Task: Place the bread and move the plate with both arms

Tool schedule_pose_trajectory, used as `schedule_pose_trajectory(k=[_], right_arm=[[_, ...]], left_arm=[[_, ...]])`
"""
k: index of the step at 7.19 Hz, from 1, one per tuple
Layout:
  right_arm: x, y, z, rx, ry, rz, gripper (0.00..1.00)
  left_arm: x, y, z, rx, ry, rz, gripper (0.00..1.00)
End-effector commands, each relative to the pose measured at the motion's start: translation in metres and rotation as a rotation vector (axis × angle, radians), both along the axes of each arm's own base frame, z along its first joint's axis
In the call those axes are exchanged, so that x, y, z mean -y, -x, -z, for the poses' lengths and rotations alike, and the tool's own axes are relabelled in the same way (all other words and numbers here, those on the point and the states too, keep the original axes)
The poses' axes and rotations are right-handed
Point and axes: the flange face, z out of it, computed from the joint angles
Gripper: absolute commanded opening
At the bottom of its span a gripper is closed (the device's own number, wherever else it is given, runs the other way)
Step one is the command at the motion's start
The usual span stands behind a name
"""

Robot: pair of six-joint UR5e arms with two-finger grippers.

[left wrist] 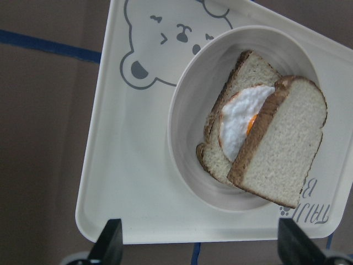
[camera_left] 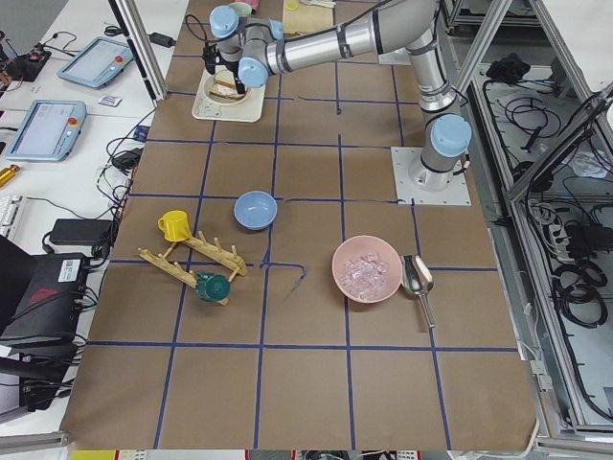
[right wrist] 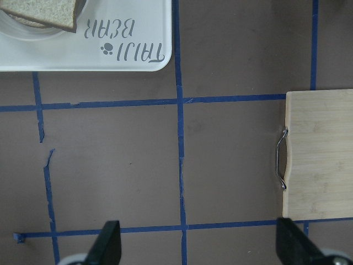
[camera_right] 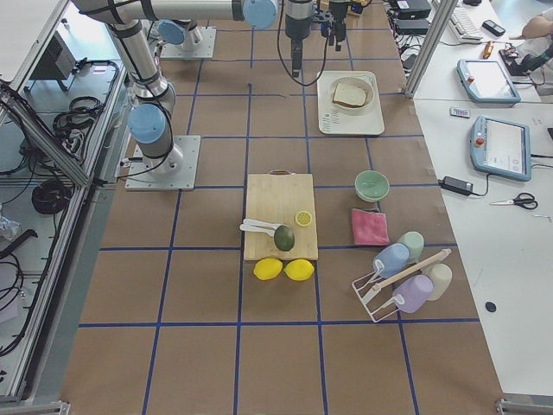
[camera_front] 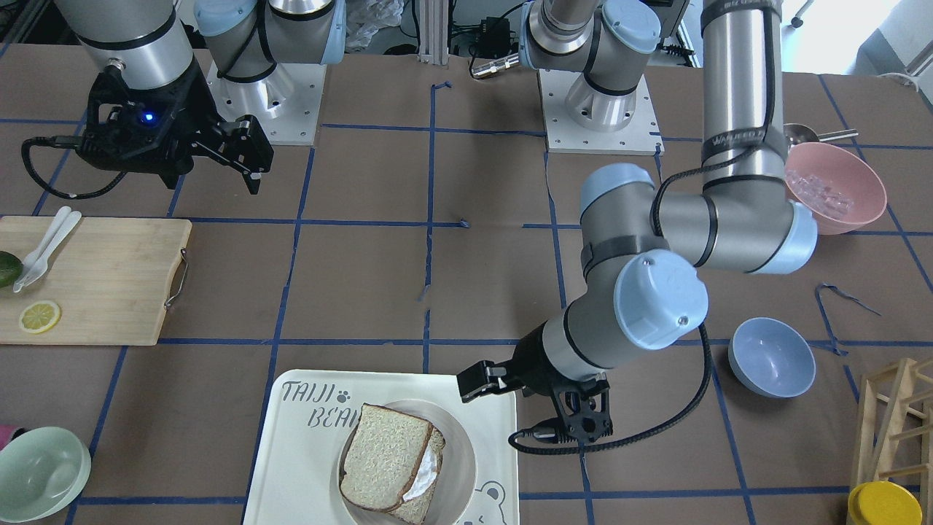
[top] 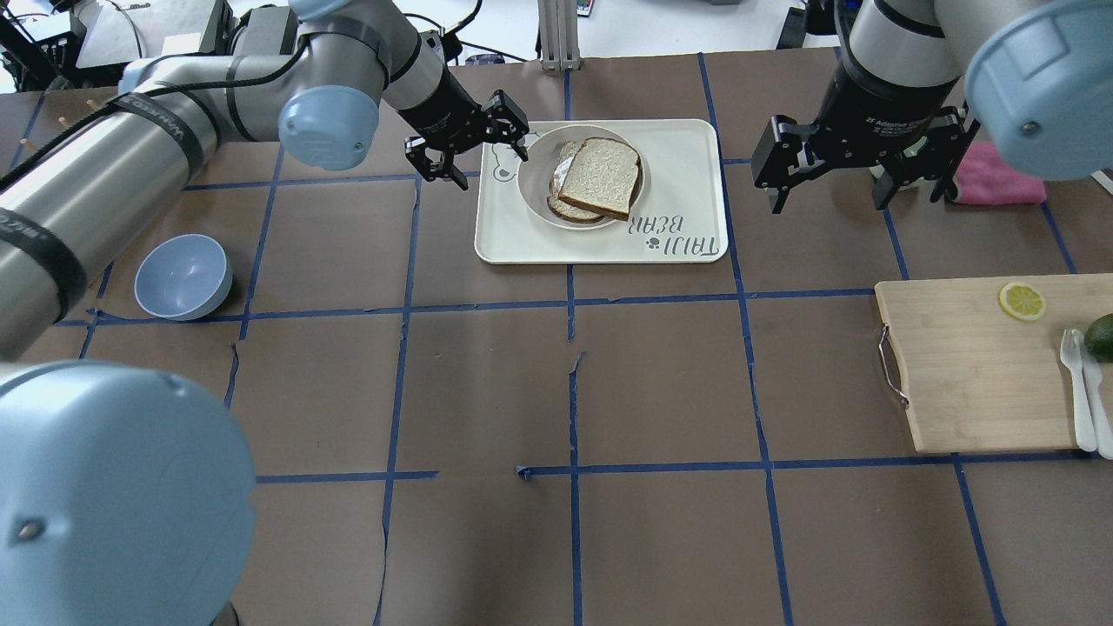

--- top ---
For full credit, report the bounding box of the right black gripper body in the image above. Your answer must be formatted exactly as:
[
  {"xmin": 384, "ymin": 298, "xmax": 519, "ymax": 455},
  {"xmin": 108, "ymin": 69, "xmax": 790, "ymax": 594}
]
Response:
[{"xmin": 810, "ymin": 66, "xmax": 959, "ymax": 173}]

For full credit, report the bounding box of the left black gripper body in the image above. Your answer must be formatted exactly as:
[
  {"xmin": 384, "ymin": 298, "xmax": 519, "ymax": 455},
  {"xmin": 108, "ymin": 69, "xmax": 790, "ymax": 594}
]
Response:
[{"xmin": 395, "ymin": 66, "xmax": 498, "ymax": 162}]

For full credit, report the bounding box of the white round plate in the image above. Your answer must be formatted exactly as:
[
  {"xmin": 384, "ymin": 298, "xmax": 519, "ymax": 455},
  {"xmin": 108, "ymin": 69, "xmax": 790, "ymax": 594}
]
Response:
[{"xmin": 518, "ymin": 123, "xmax": 650, "ymax": 231}]

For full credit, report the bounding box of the bread slice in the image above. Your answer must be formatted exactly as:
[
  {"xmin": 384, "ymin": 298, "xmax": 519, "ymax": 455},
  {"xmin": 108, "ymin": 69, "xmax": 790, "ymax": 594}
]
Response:
[
  {"xmin": 546, "ymin": 140, "xmax": 605, "ymax": 224},
  {"xmin": 559, "ymin": 137, "xmax": 643, "ymax": 221}
]

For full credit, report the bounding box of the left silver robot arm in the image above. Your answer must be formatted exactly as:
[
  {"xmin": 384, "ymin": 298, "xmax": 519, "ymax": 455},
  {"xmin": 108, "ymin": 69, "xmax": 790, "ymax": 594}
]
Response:
[{"xmin": 3, "ymin": 1, "xmax": 530, "ymax": 625}]

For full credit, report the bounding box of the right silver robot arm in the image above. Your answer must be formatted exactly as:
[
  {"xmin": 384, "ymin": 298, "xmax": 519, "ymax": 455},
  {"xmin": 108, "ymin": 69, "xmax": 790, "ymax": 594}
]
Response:
[{"xmin": 751, "ymin": 1, "xmax": 1112, "ymax": 213}]

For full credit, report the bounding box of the pink cloth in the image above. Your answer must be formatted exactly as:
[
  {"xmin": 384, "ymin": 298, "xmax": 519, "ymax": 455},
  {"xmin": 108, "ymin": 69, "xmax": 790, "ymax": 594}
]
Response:
[{"xmin": 943, "ymin": 140, "xmax": 1047, "ymax": 206}]

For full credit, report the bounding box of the fried egg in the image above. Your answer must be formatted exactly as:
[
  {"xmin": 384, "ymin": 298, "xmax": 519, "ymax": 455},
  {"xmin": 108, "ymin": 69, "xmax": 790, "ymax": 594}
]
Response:
[{"xmin": 551, "ymin": 156, "xmax": 574, "ymax": 190}]

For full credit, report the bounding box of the cream bear tray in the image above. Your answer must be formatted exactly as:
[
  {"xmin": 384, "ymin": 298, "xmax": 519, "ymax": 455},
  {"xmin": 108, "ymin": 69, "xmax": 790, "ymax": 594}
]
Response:
[{"xmin": 474, "ymin": 118, "xmax": 727, "ymax": 264}]

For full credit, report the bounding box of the lemon slice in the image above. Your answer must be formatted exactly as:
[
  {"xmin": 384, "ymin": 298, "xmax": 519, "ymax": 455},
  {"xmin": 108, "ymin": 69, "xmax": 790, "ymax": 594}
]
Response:
[{"xmin": 997, "ymin": 281, "xmax": 1047, "ymax": 323}]

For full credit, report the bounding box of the wooden cutting board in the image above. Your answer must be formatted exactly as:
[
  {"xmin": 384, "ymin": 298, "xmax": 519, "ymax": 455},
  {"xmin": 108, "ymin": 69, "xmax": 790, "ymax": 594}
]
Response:
[{"xmin": 875, "ymin": 273, "xmax": 1112, "ymax": 453}]

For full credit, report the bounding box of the white plastic fork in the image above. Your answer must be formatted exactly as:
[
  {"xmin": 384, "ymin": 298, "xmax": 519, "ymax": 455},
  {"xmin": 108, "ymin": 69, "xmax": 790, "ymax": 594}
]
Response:
[{"xmin": 1060, "ymin": 329, "xmax": 1097, "ymax": 452}]

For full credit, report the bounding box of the green avocado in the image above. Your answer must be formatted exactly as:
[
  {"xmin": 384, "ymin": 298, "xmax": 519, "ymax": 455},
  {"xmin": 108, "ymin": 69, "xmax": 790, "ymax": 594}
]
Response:
[{"xmin": 1083, "ymin": 313, "xmax": 1113, "ymax": 363}]

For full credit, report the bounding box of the blue bowl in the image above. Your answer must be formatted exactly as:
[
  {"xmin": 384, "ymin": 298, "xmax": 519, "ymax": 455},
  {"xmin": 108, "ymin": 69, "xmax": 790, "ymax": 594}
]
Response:
[{"xmin": 134, "ymin": 233, "xmax": 233, "ymax": 322}]

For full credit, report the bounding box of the white plastic spoon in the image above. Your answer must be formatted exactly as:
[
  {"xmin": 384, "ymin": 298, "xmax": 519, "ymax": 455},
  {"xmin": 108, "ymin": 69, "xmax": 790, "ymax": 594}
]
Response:
[{"xmin": 1073, "ymin": 330, "xmax": 1112, "ymax": 461}]

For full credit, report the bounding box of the aluminium frame post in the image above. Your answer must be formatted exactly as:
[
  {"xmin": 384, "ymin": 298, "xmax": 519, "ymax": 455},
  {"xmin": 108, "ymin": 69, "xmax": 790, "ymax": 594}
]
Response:
[{"xmin": 536, "ymin": 0, "xmax": 582, "ymax": 71}]

